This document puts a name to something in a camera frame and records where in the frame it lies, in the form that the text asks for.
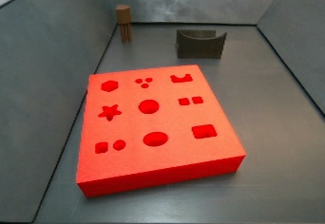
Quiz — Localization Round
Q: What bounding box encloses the brown three prong peg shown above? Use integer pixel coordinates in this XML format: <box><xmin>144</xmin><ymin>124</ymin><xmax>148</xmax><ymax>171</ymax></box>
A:
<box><xmin>115</xmin><ymin>5</ymin><xmax>132</xmax><ymax>42</ymax></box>

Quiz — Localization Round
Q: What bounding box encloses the red foam shape board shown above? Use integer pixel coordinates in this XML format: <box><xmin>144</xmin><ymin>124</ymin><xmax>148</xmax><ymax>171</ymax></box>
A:
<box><xmin>76</xmin><ymin>65</ymin><xmax>246</xmax><ymax>197</ymax></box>

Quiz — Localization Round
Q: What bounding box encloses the dark grey curved block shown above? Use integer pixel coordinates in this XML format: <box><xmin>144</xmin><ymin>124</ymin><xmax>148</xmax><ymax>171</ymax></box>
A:
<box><xmin>176</xmin><ymin>29</ymin><xmax>227</xmax><ymax>59</ymax></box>

